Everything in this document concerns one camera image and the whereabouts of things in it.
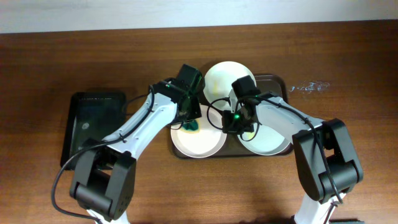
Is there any green and yellow sponge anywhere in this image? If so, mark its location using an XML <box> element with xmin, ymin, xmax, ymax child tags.
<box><xmin>182</xmin><ymin>119</ymin><xmax>199</xmax><ymax>133</ymax></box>

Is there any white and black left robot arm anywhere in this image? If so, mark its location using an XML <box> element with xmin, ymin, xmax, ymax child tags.
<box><xmin>70</xmin><ymin>84</ymin><xmax>201</xmax><ymax>223</ymax></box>

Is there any white plate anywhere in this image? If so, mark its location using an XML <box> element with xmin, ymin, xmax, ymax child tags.
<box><xmin>203</xmin><ymin>61</ymin><xmax>257</xmax><ymax>103</ymax></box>
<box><xmin>170</xmin><ymin>105</ymin><xmax>227</xmax><ymax>159</ymax></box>

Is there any dark brown serving tray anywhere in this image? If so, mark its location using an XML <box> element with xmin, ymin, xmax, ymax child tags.
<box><xmin>169</xmin><ymin>73</ymin><xmax>294</xmax><ymax>160</ymax></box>

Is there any pale grey plate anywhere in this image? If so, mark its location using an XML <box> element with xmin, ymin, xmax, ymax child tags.
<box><xmin>238</xmin><ymin>123</ymin><xmax>290</xmax><ymax>156</ymax></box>

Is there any white plate back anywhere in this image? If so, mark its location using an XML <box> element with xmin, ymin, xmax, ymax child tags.
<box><xmin>203</xmin><ymin>61</ymin><xmax>257</xmax><ymax>103</ymax></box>

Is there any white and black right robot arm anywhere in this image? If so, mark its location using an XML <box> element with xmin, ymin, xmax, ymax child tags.
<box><xmin>222</xmin><ymin>93</ymin><xmax>364</xmax><ymax>223</ymax></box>

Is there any black water tray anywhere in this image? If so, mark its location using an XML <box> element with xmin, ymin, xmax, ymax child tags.
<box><xmin>60</xmin><ymin>91</ymin><xmax>126</xmax><ymax>166</ymax></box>

